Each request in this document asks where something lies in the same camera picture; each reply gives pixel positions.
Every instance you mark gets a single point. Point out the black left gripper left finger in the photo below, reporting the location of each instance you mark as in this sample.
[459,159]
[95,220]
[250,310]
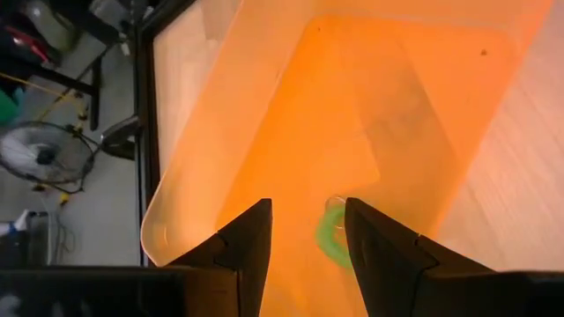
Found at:
[247,264]

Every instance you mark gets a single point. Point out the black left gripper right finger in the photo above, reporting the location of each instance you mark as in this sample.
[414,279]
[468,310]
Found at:
[383,264]

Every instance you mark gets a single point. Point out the orange translucent plastic bin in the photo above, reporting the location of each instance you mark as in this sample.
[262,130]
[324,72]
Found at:
[308,110]

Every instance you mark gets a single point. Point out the grey stand foot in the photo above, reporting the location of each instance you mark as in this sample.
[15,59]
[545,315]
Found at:
[119,138]

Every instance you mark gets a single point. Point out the black case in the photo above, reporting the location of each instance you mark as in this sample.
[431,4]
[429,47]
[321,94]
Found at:
[37,242]

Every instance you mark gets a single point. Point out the round metal floor fan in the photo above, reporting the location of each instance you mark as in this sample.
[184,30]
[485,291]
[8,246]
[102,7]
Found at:
[44,154]

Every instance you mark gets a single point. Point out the black metal stand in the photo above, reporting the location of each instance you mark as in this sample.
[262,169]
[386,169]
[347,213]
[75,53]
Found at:
[95,88]

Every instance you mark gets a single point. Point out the white blue spray bottle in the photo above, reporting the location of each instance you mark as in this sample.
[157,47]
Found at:
[13,224]

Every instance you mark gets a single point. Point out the green plastic container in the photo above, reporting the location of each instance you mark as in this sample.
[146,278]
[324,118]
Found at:
[9,105]

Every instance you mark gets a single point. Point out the black red bag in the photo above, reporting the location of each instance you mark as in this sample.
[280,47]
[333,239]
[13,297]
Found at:
[26,48]

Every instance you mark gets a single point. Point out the pale round container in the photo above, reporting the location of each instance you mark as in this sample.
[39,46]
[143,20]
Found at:
[50,24]

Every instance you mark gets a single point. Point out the black aluminium table frame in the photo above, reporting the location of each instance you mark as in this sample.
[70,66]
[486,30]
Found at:
[145,110]

